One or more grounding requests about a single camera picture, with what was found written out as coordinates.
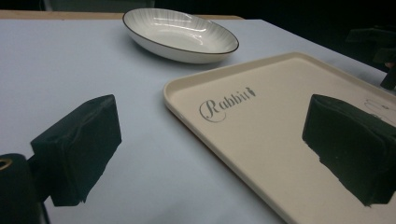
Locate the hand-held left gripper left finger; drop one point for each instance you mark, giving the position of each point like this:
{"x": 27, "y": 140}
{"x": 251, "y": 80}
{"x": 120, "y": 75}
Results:
{"x": 77, "y": 149}

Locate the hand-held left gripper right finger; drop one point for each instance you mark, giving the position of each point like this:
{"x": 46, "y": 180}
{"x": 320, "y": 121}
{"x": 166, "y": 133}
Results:
{"x": 351, "y": 140}

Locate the cream plastic tray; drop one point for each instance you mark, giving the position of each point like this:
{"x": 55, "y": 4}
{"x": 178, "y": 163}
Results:
{"x": 280, "y": 133}

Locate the white ribbed oval bowl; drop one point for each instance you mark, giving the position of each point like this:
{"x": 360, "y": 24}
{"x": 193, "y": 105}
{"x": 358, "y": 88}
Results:
{"x": 180, "y": 32}

